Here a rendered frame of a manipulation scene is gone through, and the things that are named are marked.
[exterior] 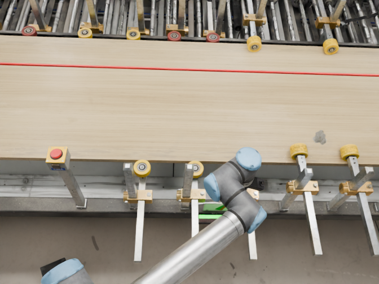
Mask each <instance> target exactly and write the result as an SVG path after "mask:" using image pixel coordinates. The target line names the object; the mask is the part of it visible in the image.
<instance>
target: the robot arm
mask: <svg viewBox="0 0 379 284"><path fill-rule="evenodd" d="M261 162H262V157H261V155H260V153H259V152H258V151H257V150H255V149H254V148H251V147H243V148H241V149H239V151H237V153H236V156H235V157H233V158H232V159H231V160H229V161H228V162H226V163H225V164H224V165H222V166H221V167H220V168H218V169H216V170H215V171H214V172H212V173H210V175H208V176H207V177H206V178H205V179H204V187H205V190H206V192H207V194H208V195H209V197H210V198H211V199H212V200H213V201H215V202H219V201H221V202H222V203H223V205H224V206H225V207H226V209H227V211H226V212H225V213H224V214H223V215H222V216H220V217H219V218H218V219H216V220H215V221H213V222H212V223H211V224H209V225H208V226H207V227H206V228H204V229H203V230H202V231H200V232H199V233H197V234H196V235H195V236H193V237H192V238H191V239H189V240H188V241H187V242H186V243H184V244H183V245H181V246H180V247H179V248H177V249H176V250H175V251H173V252H172V253H171V254H170V255H168V256H167V257H166V258H164V259H163V260H161V261H160V262H159V263H157V264H156V265H155V266H154V267H152V268H151V269H150V270H148V271H147V272H145V273H144V274H142V275H141V276H140V277H139V278H137V279H136V280H135V281H133V282H132V283H131V284H180V283H181V282H183V281H184V280H185V279H186V278H188V277H189V276H190V275H191V274H192V273H194V272H195V271H197V270H198V269H199V268H200V267H201V266H203V265H204V264H205V263H206V262H208V261H209V260H210V259H211V258H213V257H214V256H215V255H216V254H217V253H219V252H220V251H222V250H223V249H224V248H225V247H226V246H228V245H229V244H230V243H231V242H233V241H234V240H235V239H236V238H238V237H239V236H240V235H243V234H244V233H245V232H247V234H251V233H252V232H253V231H255V230H256V229H257V228H258V227H259V226H260V224H261V223H262V222H263V221H264V220H265V218H266V217H267V213H266V211H265V210H264V209H263V208H262V206H260V205H259V203H258V202H257V201H256V200H255V199H254V198H253V197H252V196H251V195H250V194H249V193H248V192H247V191H246V189H247V188H250V189H254V190H258V191H262V190H264V189H265V182H264V180H263V179H260V178H258V177H255V176H256V174H257V171H258V169H259V168H260V166H261ZM41 284H94V283H93V281H92V279H91V278H90V276H89V275H88V273H87V271H86V270H85V268H84V266H83V264H81V262H80V261H79V260H78V259H69V260H67V261H65V262H63V263H61V264H59V265H57V266H56V267H54V268H53V269H51V270H50V271H49V272H47V273H46V274H45V275H44V276H43V277H42V279H41Z"/></svg>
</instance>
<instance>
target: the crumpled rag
mask: <svg viewBox="0 0 379 284"><path fill-rule="evenodd" d="M312 139H313V141H314V142H315V143H321V145H324V144H325V143H326V142H327V139H326V138H325V134H324V131H323V130H320V131H318V132H316V135H315V136H314V137H313V138H312Z"/></svg>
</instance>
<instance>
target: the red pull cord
mask: <svg viewBox="0 0 379 284"><path fill-rule="evenodd" d="M0 65H18V66H54V67H73V68H109V69H145V70H182V71H201V72H236V73H273V74H309V75H328V76H364V77H379V74H357V73H321V72H285V71H267V70H231V69H195V68H159V67H141V66H105V65H69V64H33V63H0Z"/></svg>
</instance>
